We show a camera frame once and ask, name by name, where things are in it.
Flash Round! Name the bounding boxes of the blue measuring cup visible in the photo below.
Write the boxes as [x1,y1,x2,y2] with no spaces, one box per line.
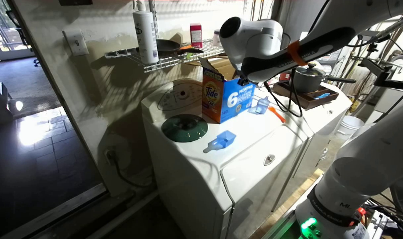
[203,130,237,154]
[247,96,271,115]

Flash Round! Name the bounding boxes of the orange and blue detergent box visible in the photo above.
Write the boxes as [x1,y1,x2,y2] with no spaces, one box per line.
[201,58,257,124]

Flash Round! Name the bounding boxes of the small pink box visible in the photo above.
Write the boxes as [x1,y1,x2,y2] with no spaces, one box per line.
[190,23,203,49]

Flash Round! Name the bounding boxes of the dark green round lid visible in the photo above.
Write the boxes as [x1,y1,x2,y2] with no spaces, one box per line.
[161,114,209,143]

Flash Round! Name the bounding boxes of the white washing machine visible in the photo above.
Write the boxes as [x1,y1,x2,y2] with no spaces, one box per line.
[141,79,313,239]

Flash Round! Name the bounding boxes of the black frying pan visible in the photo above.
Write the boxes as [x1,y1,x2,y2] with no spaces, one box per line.
[136,39,205,58]

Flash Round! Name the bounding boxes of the white plastic bottle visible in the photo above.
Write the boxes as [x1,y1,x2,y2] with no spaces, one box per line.
[132,0,160,65]

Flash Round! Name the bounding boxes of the brown wooden tray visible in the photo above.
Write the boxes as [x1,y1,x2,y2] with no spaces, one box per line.
[273,81,340,111]

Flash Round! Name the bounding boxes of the grey pot with lid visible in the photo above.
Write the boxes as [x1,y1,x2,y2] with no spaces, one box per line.
[289,62,357,94]

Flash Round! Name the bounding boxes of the white dryer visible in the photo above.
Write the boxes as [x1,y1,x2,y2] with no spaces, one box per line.
[254,81,353,213]

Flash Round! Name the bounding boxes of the white bucket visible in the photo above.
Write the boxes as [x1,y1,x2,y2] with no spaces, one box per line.
[334,115,365,140]

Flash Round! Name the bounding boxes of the office chair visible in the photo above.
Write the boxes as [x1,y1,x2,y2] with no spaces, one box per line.
[5,10,41,67]

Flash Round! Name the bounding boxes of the white wire shelf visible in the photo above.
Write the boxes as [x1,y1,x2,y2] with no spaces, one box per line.
[104,39,225,73]

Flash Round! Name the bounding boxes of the orange handled utensil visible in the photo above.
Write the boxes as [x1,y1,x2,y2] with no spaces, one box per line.
[268,106,287,123]

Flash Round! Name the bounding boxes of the black cable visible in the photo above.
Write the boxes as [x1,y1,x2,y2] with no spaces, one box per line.
[110,152,146,189]

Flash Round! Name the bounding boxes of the wall socket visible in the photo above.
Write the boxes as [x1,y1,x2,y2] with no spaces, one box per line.
[103,149,118,165]

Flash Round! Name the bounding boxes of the white light switch plate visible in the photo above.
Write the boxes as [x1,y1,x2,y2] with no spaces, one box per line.
[62,30,90,56]

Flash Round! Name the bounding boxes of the camera on mount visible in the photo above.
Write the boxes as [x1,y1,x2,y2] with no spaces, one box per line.
[357,31,403,91]

